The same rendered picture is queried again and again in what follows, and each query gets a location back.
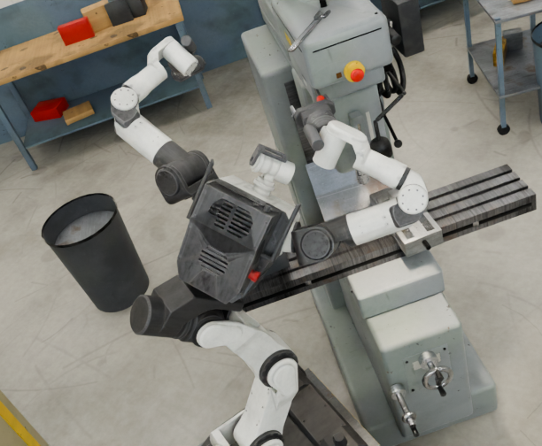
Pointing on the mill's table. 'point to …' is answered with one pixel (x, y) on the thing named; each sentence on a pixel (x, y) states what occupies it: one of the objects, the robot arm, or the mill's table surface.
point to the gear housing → (341, 83)
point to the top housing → (334, 37)
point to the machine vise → (424, 227)
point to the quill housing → (366, 103)
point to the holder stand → (279, 264)
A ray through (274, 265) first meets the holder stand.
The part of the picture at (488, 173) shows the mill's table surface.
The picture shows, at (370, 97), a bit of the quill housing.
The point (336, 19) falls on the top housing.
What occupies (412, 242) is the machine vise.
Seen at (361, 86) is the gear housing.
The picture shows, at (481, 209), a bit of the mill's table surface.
